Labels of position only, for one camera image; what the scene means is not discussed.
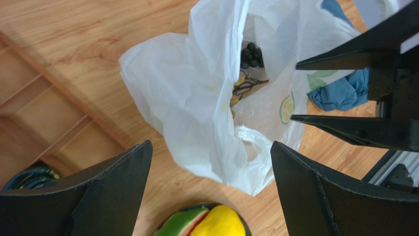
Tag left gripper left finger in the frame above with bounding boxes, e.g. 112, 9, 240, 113
0, 140, 153, 236

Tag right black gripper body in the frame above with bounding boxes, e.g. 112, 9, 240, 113
368, 45, 419, 119

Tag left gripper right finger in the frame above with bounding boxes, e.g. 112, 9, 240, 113
271, 142, 419, 236

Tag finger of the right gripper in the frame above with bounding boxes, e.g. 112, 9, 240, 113
291, 115, 419, 152
296, 0, 419, 70

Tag fake watermelon slice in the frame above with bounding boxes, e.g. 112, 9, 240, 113
153, 205, 210, 236

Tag fake yellow pear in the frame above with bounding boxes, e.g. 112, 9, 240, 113
189, 205, 246, 236

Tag white plastic bag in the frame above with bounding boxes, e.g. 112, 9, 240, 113
119, 0, 359, 196

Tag fake black grapes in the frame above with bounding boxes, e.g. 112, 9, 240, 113
240, 42, 265, 69

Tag blue cloth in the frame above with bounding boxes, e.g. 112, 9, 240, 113
307, 0, 370, 112

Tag wooden compartment tray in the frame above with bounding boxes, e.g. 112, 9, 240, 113
0, 33, 129, 186

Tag right aluminium frame post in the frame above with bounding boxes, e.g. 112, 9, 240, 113
362, 150, 419, 194

